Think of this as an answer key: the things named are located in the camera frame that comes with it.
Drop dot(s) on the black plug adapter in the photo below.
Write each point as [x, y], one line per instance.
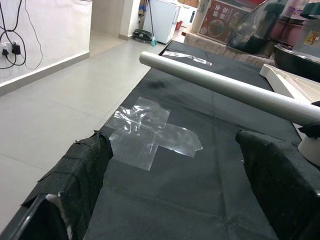
[16, 48]
[5, 52]

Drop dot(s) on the white plastic table top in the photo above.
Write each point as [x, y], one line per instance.
[287, 80]

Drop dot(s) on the black round wok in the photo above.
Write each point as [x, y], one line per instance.
[295, 65]

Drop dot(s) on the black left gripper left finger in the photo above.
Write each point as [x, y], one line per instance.
[75, 180]

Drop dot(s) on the clear plastic container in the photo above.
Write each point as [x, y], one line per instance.
[310, 37]

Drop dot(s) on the green pot lid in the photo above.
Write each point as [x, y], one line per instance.
[312, 11]

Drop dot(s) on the white chest freezer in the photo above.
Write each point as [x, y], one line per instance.
[162, 20]

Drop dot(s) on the white plastic table leg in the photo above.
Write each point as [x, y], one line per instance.
[225, 82]

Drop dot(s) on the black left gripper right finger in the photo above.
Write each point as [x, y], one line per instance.
[280, 180]

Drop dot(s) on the beige cloth covered bench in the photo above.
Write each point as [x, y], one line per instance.
[207, 42]

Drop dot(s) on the black tablecloth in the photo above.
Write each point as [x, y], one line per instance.
[175, 200]

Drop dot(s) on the clear plastic bag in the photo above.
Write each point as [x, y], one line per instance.
[190, 58]
[150, 135]

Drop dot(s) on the white wall socket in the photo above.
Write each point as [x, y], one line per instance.
[10, 45]

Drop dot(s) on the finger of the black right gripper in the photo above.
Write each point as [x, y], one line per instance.
[316, 103]
[311, 131]

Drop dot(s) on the red printed carton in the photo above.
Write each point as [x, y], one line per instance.
[220, 22]

